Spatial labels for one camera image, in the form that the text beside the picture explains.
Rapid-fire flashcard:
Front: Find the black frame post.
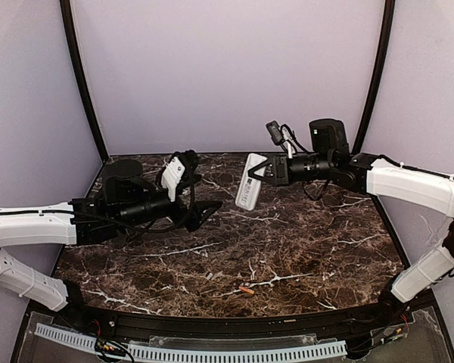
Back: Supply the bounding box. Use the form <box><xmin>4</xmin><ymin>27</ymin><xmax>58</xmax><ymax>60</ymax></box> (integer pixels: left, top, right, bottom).
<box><xmin>352</xmin><ymin>0</ymin><xmax>396</xmax><ymax>154</ymax></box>
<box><xmin>59</xmin><ymin>0</ymin><xmax>109</xmax><ymax>163</ymax></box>

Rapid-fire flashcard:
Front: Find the white slotted cable duct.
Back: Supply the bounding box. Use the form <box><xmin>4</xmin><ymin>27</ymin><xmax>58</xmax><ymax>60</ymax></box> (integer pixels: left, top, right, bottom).
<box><xmin>33</xmin><ymin>323</ymin><xmax>347</xmax><ymax>362</ymax></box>

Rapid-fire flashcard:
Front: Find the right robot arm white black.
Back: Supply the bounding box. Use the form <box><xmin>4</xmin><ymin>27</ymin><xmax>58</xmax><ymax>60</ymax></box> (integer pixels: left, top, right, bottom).
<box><xmin>236</xmin><ymin>119</ymin><xmax>454</xmax><ymax>305</ymax></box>

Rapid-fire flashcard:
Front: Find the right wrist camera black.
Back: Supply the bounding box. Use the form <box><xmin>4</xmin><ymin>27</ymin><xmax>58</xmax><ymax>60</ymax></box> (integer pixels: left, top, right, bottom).
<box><xmin>266</xmin><ymin>120</ymin><xmax>297</xmax><ymax>159</ymax></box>

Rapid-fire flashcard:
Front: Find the white remote control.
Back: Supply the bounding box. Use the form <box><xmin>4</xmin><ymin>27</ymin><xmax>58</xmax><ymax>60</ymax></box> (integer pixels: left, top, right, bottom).
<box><xmin>235</xmin><ymin>153</ymin><xmax>267</xmax><ymax>211</ymax></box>

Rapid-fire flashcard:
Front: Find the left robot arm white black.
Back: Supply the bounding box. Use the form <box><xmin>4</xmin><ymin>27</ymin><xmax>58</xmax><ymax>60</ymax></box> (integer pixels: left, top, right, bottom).
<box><xmin>0</xmin><ymin>151</ymin><xmax>222</xmax><ymax>314</ymax></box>

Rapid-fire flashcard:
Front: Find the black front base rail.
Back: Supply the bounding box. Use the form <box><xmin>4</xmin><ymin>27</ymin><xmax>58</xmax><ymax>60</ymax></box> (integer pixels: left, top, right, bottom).
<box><xmin>54</xmin><ymin>303</ymin><xmax>403</xmax><ymax>341</ymax></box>

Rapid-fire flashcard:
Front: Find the right black frame post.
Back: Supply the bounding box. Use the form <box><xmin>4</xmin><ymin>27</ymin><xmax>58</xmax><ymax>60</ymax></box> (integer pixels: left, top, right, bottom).
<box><xmin>352</xmin><ymin>0</ymin><xmax>396</xmax><ymax>154</ymax></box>

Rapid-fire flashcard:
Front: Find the left black frame post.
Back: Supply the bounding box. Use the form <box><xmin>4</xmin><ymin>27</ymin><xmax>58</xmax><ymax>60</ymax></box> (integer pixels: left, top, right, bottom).
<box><xmin>59</xmin><ymin>0</ymin><xmax>109</xmax><ymax>163</ymax></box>

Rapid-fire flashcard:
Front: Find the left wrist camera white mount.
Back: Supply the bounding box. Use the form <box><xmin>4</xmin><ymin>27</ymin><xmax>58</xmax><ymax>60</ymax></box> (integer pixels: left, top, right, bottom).
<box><xmin>160</xmin><ymin>150</ymin><xmax>199</xmax><ymax>202</ymax></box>

